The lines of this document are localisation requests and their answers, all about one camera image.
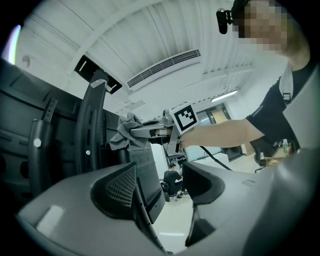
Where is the large black television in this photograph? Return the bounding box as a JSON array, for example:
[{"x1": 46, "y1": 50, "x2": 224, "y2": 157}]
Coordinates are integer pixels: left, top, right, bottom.
[{"x1": 0, "y1": 58, "x2": 166, "y2": 223}]

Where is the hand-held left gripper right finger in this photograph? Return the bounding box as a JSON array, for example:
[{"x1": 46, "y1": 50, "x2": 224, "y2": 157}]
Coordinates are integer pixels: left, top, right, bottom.
[{"x1": 181, "y1": 147, "x2": 318, "y2": 256}]

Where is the black head camera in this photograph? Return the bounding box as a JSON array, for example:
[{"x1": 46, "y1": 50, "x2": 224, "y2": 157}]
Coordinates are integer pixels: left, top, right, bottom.
[{"x1": 216, "y1": 8, "x2": 235, "y2": 35}]

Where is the person's head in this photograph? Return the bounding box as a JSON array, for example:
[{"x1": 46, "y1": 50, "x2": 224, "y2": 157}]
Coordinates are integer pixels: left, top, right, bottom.
[{"x1": 233, "y1": 0, "x2": 312, "y2": 72}]

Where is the ceiling light strip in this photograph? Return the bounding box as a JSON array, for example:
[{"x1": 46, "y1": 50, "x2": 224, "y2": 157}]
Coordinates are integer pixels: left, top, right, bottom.
[{"x1": 210, "y1": 89, "x2": 239, "y2": 103}]

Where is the grey tape strip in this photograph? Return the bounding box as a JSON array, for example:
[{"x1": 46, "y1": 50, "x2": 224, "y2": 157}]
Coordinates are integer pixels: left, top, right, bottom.
[{"x1": 90, "y1": 78, "x2": 107, "y2": 89}]

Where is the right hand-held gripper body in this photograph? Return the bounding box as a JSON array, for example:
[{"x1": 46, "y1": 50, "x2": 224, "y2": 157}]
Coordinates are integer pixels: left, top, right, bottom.
[{"x1": 148, "y1": 100, "x2": 199, "y2": 154}]

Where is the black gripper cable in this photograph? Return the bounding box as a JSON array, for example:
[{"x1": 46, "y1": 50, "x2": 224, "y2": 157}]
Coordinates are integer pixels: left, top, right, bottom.
[{"x1": 199, "y1": 146, "x2": 233, "y2": 172}]

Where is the person's right forearm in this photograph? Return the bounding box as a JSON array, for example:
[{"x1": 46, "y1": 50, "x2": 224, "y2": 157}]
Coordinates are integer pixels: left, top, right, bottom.
[{"x1": 179, "y1": 118, "x2": 266, "y2": 150}]

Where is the ceiling air vent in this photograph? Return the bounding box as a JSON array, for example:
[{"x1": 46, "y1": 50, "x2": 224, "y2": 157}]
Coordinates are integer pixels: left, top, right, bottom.
[{"x1": 126, "y1": 49, "x2": 202, "y2": 89}]

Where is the grey cloth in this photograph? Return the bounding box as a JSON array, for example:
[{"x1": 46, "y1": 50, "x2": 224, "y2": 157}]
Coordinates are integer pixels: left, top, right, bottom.
[{"x1": 109, "y1": 112, "x2": 151, "y2": 152}]

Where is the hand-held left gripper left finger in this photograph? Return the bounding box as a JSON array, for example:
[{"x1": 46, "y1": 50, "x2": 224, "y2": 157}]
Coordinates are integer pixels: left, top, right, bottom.
[{"x1": 16, "y1": 161, "x2": 174, "y2": 256}]

